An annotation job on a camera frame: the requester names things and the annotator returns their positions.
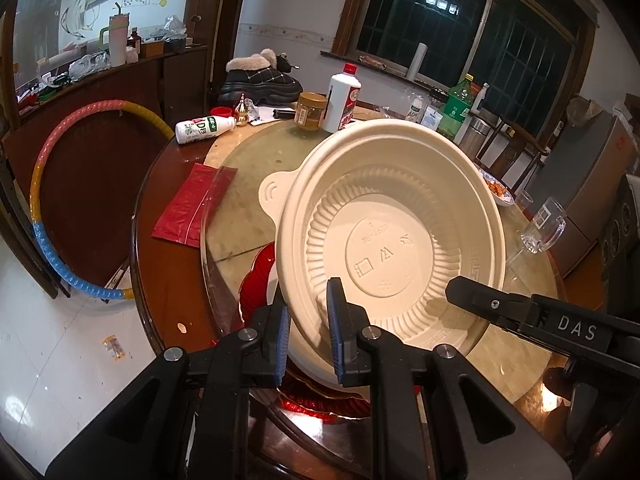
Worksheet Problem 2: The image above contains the grey refrigerator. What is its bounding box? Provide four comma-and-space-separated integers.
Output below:
537, 105, 640, 276

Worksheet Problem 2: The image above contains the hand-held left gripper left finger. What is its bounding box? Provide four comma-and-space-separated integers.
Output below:
45, 291, 292, 480

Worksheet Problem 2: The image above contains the large cream plastic bowl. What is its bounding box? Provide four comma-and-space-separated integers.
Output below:
258, 119, 512, 386

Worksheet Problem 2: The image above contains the open cardboard box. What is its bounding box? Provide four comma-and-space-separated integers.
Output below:
565, 95, 608, 131

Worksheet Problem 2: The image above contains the red plastic bag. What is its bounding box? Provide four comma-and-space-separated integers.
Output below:
151, 162, 238, 248

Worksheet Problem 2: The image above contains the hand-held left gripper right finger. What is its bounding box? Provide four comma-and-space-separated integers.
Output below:
325, 276, 573, 480

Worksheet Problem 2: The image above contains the blue patterned plate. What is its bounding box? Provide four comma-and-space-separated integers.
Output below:
477, 167, 515, 207

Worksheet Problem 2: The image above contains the white tumbler with straw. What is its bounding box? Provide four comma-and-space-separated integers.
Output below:
99, 2, 128, 68

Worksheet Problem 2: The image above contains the white milk bottle green label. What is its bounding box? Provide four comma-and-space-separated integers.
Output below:
175, 115, 237, 146

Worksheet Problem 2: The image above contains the stainless steel thermos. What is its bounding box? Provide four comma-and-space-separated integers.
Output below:
457, 116, 493, 158

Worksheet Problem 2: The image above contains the clear plastic wrapper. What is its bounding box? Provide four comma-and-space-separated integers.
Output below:
245, 100, 276, 126

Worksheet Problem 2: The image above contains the clear labelled bottle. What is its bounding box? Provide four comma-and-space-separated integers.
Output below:
407, 90, 431, 122

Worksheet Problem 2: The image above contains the white liquor bottle red cap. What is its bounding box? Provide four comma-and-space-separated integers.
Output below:
320, 62, 362, 134

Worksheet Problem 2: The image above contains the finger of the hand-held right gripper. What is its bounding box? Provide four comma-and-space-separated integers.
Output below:
444, 275, 538, 333

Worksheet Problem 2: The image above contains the dark wood-framed window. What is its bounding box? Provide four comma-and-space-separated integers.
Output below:
334, 0, 598, 111

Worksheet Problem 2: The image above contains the red scalloped deep bowl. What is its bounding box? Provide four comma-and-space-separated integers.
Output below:
236, 242, 373, 423

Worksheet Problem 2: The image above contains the clear glass pitcher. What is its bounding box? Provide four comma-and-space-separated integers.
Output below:
520, 196, 568, 255

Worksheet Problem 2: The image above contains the amber jar with gold lid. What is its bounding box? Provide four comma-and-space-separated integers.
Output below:
294, 92, 328, 132

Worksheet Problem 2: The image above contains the dark wooden sideboard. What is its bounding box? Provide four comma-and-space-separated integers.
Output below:
0, 44, 211, 281

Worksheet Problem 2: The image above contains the white spray bottle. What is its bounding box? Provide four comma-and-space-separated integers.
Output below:
470, 82, 491, 113

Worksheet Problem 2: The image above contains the small snack packet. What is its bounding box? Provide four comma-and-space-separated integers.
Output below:
102, 334, 126, 361

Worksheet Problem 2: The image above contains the green plastic bottle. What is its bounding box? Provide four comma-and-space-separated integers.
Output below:
441, 74, 476, 143

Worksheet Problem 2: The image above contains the white paper roll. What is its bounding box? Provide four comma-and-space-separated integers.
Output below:
407, 42, 430, 81

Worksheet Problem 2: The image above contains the multicoloured hula hoop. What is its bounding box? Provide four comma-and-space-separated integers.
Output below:
29, 100, 176, 302

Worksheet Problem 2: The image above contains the dark wooden chair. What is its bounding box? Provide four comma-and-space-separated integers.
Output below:
475, 115, 548, 196

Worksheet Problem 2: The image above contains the dark fur-lined boot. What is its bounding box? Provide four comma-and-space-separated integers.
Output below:
272, 52, 302, 75
217, 49, 301, 108

